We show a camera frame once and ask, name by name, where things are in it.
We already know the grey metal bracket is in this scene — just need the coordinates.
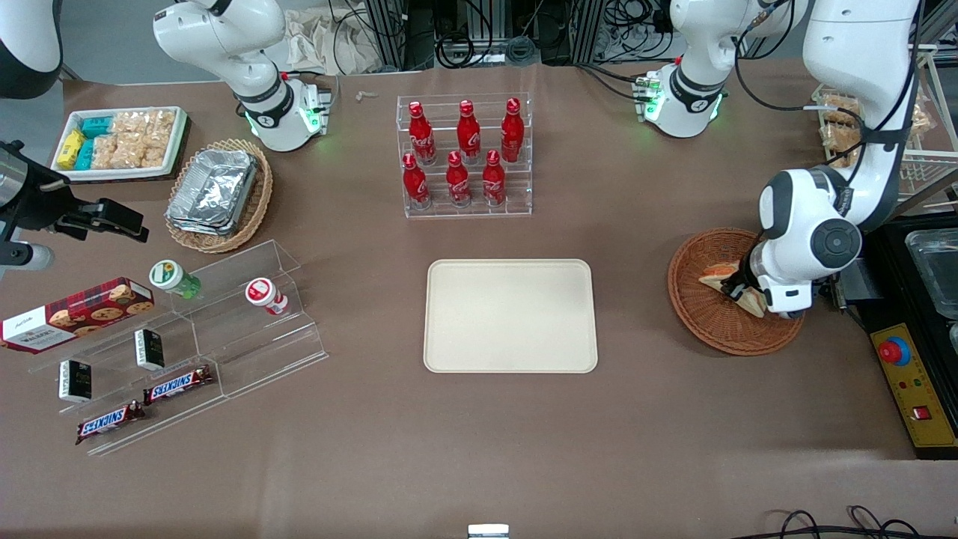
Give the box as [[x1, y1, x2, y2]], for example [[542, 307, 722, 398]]
[[831, 258, 885, 311]]

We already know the Snickers chocolate bar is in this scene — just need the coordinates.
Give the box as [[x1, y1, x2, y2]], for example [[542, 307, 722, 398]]
[[142, 365, 214, 406], [75, 401, 147, 446]]

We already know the white wire rack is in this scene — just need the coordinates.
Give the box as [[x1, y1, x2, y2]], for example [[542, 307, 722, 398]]
[[812, 45, 958, 214]]

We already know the small black carton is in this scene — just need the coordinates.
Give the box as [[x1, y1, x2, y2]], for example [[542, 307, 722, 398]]
[[58, 360, 93, 404], [134, 329, 165, 371]]

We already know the black machine base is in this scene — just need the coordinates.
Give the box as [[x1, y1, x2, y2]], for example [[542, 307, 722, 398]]
[[820, 213, 958, 459]]

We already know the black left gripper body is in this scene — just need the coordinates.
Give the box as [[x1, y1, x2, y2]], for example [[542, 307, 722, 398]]
[[739, 247, 769, 302]]

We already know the red capped drink bottle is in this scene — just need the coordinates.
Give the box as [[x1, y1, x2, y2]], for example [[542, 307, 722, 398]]
[[245, 278, 289, 317]]

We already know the yellow control panel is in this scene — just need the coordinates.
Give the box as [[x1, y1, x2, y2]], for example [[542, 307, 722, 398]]
[[870, 323, 958, 448]]

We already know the triangular sandwich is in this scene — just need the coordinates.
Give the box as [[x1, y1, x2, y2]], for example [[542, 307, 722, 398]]
[[698, 262, 769, 319]]

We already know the red cola bottle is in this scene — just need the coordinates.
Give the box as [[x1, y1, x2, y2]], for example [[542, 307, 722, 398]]
[[446, 151, 472, 207], [501, 98, 524, 163], [402, 153, 431, 209], [457, 100, 481, 164], [409, 102, 436, 165], [482, 150, 507, 206]]

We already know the beige plastic tray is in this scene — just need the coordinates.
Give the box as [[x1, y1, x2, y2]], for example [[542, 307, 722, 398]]
[[424, 259, 599, 374]]

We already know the coiled black cable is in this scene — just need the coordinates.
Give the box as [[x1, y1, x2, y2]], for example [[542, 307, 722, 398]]
[[436, 34, 495, 68]]

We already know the white rectangular snack tray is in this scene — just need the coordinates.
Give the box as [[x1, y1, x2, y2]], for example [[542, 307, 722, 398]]
[[51, 106, 188, 183]]

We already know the clear glass container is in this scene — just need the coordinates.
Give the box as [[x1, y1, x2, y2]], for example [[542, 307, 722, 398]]
[[906, 228, 958, 323]]

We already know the light oval wicker basket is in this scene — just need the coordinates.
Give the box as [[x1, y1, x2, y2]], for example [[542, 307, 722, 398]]
[[165, 138, 274, 254]]

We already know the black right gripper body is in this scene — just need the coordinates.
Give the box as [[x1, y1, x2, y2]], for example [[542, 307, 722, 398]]
[[13, 174, 85, 234]]

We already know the black floor cable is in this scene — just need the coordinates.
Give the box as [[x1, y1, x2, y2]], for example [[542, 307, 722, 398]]
[[737, 505, 958, 539]]

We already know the green capped drink bottle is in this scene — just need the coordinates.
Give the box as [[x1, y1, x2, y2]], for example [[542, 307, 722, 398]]
[[149, 260, 201, 300]]

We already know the crumpled beige paper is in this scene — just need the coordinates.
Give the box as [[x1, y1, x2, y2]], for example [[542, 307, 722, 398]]
[[284, 7, 384, 76]]

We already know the yellow snack packet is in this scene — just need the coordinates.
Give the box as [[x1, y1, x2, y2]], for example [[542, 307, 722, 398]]
[[57, 130, 85, 170]]

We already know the brown wicker basket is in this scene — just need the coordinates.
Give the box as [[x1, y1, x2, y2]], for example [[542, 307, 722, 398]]
[[668, 228, 808, 356]]

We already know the clear acrylic bottle rack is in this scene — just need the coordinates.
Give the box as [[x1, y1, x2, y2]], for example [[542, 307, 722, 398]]
[[397, 93, 533, 219]]

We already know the clear acrylic step display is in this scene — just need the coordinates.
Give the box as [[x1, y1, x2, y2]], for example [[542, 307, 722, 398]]
[[28, 240, 329, 457]]

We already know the red tartan cookie box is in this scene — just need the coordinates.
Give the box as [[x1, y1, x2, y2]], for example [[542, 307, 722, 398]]
[[0, 277, 156, 354]]

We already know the aluminium foil container stack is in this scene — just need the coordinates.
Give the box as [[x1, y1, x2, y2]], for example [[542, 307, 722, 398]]
[[166, 148, 259, 237]]

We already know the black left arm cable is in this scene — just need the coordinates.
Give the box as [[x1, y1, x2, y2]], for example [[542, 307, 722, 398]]
[[733, 0, 925, 225]]

